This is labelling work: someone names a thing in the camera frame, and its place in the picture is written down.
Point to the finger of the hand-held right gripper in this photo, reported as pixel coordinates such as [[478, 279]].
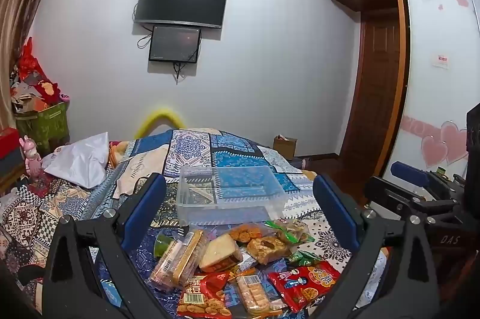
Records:
[[390, 191], [408, 170]]

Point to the small green jelly packet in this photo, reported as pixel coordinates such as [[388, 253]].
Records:
[[162, 244]]

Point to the cardboard box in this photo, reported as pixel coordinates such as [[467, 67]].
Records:
[[285, 146]]

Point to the brown curtain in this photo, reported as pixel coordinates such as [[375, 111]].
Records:
[[22, 3]]

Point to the cream cloth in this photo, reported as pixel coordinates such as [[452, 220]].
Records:
[[144, 163]]

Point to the red fried snack bag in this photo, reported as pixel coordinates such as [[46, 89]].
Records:
[[204, 298]]

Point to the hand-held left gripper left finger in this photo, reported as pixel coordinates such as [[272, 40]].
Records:
[[144, 208]]

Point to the green-edged pastry packet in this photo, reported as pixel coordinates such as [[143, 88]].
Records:
[[292, 230]]

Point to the clear square cracker packet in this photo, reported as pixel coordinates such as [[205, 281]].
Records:
[[255, 294]]

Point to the brown cake packet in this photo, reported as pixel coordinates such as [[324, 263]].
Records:
[[268, 248]]

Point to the triangular sandwich packet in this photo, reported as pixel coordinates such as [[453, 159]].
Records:
[[219, 252]]

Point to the long clear biscuit packet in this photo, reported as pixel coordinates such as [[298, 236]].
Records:
[[178, 260]]

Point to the pink toy figure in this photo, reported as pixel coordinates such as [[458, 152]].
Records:
[[32, 157]]

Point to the red box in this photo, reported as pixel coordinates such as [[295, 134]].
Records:
[[7, 142]]

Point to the yellow hoop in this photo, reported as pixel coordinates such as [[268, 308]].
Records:
[[161, 116]]

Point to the red cartoon snack bag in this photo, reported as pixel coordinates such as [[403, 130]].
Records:
[[303, 285]]

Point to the wooden door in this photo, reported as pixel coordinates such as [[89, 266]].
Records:
[[375, 86]]

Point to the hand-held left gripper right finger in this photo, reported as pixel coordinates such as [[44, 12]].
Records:
[[335, 210]]

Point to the small dark snack packet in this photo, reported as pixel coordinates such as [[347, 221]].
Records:
[[245, 262]]

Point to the printed patchwork blanket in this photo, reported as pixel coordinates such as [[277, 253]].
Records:
[[232, 150]]

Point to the small green snack packet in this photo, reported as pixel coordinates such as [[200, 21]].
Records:
[[305, 258]]

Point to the round cookies packet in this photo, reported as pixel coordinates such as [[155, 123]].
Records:
[[245, 232]]

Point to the pink heart stickers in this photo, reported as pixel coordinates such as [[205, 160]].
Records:
[[444, 146]]

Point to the small wall monitor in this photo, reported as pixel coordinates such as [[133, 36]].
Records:
[[174, 43]]

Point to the white plastic bag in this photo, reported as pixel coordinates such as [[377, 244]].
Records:
[[80, 161]]

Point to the clear plastic container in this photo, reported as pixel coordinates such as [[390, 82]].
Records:
[[228, 191]]

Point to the white sliding wardrobe door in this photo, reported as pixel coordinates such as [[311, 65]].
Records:
[[435, 60]]

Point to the wall television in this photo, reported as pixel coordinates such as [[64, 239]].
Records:
[[182, 1]]

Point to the red and white label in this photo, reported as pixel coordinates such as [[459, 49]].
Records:
[[440, 61]]

